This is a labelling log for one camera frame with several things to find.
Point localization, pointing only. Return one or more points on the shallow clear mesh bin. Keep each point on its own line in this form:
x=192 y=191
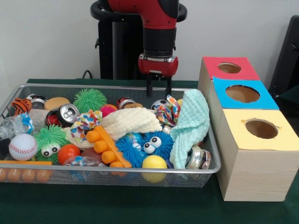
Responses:
x=130 y=179

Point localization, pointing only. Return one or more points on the wooden box with three holes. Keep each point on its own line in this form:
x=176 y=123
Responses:
x=257 y=177

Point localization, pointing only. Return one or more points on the mint green knitted cloth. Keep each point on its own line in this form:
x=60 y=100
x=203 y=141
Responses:
x=191 y=116

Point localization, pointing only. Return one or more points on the orange ball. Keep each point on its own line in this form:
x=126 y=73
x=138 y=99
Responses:
x=69 y=154

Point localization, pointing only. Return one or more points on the green spiky toy with eyes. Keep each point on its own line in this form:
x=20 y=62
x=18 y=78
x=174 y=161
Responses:
x=50 y=140

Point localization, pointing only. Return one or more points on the yellow ball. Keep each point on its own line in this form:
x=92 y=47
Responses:
x=154 y=163

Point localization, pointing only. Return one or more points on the polka dot cloth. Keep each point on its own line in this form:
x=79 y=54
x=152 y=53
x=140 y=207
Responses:
x=167 y=114

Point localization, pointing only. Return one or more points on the black upright panel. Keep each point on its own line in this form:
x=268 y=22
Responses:
x=287 y=58

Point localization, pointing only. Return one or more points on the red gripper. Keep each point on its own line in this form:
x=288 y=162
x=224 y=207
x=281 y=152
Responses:
x=158 y=66

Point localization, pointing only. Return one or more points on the long orange toy block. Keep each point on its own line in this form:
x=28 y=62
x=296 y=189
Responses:
x=105 y=144

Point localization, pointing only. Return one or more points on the green spiky ball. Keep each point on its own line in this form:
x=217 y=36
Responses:
x=90 y=100

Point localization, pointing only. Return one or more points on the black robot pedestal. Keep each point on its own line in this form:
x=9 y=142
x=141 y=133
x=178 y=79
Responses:
x=106 y=46

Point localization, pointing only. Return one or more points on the cream knitted cloth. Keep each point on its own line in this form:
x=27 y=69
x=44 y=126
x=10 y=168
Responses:
x=126 y=123

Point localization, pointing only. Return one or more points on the dark green tablecloth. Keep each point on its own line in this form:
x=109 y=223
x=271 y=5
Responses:
x=290 y=92
x=116 y=205

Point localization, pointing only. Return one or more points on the white baseball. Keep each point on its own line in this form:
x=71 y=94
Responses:
x=23 y=147

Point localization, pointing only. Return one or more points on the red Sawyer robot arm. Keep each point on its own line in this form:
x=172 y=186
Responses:
x=158 y=37

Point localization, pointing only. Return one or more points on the blue spiky toy with eyes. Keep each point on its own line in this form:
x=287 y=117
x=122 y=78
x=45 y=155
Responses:
x=130 y=149

